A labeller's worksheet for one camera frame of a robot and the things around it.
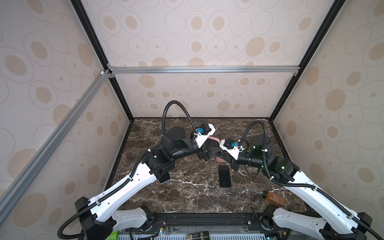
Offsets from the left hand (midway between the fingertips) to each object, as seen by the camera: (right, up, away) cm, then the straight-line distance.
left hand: (219, 138), depth 58 cm
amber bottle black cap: (+32, -33, +20) cm, 50 cm away
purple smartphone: (+8, -24, +31) cm, 41 cm away
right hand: (+1, -6, +8) cm, 10 cm away
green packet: (-47, -46, +12) cm, 67 cm away
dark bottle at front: (-7, -45, +10) cm, 46 cm away
